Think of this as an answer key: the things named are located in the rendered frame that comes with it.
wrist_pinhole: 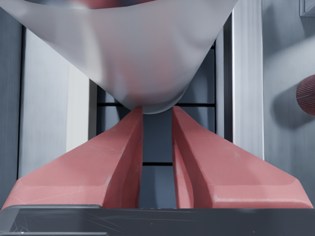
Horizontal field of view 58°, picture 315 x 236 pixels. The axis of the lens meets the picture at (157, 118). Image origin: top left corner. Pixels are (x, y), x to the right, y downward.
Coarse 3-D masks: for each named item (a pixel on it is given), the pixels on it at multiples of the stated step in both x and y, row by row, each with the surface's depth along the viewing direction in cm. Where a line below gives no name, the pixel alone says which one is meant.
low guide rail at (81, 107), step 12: (72, 72) 15; (72, 84) 15; (84, 84) 15; (96, 84) 17; (72, 96) 15; (84, 96) 15; (96, 96) 17; (72, 108) 15; (84, 108) 15; (96, 108) 17; (72, 120) 15; (84, 120) 15; (96, 120) 17; (72, 132) 15; (84, 132) 15; (72, 144) 15
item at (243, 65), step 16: (240, 0) 10; (256, 0) 10; (240, 16) 10; (256, 16) 10; (224, 32) 12; (240, 32) 10; (256, 32) 10; (224, 48) 12; (240, 48) 10; (256, 48) 10; (224, 64) 12; (240, 64) 10; (256, 64) 10; (224, 80) 12; (240, 80) 10; (256, 80) 10; (224, 96) 11; (240, 96) 10; (256, 96) 10; (224, 112) 11; (240, 112) 10; (256, 112) 10; (224, 128) 11; (240, 128) 10; (256, 128) 10; (240, 144) 10; (256, 144) 10
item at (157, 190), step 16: (208, 64) 19; (192, 80) 19; (208, 80) 19; (192, 96) 19; (208, 96) 19; (112, 112) 19; (128, 112) 18; (192, 112) 18; (208, 112) 18; (96, 128) 18; (144, 128) 18; (160, 128) 18; (208, 128) 18; (144, 144) 18; (160, 144) 18; (144, 160) 18; (160, 160) 18; (144, 176) 18; (160, 176) 18; (144, 192) 18; (160, 192) 18
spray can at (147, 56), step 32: (0, 0) 3; (32, 0) 3; (64, 0) 3; (96, 0) 3; (128, 0) 3; (160, 0) 3; (192, 0) 3; (224, 0) 4; (32, 32) 5; (64, 32) 4; (96, 32) 4; (128, 32) 4; (160, 32) 4; (192, 32) 4; (96, 64) 5; (128, 64) 5; (160, 64) 6; (192, 64) 7; (128, 96) 10; (160, 96) 10
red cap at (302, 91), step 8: (304, 80) 23; (312, 80) 21; (304, 88) 22; (312, 88) 21; (296, 96) 23; (304, 96) 22; (312, 96) 21; (304, 104) 23; (312, 104) 22; (312, 112) 23
